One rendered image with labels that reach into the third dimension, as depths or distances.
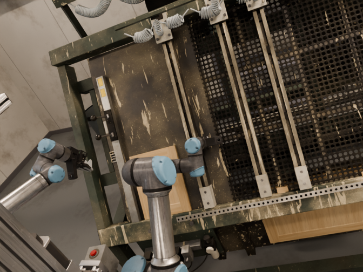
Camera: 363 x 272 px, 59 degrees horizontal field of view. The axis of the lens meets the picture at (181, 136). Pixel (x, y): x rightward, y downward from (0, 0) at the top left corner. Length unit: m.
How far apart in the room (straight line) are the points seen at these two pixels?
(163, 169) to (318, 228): 1.47
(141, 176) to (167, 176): 0.10
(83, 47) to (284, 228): 1.77
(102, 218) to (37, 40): 3.80
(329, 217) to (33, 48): 4.72
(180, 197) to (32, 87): 4.51
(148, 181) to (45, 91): 4.87
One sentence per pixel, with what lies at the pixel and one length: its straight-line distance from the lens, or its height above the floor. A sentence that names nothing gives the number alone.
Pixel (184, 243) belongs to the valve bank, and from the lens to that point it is 2.07.
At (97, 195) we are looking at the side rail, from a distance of 2.20.
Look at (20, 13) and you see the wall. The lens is 5.49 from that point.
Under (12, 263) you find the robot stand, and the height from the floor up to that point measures 1.66.
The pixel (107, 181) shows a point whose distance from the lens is 2.23.
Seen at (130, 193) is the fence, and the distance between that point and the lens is 2.09.
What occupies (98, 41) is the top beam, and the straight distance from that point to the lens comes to 2.13.
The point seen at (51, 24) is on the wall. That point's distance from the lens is 5.25.
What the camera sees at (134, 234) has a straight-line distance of 2.14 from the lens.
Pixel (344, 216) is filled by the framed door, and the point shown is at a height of 0.41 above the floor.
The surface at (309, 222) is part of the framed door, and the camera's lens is 2.38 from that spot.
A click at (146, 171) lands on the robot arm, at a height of 1.58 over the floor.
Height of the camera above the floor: 2.27
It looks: 31 degrees down
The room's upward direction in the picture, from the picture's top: 25 degrees counter-clockwise
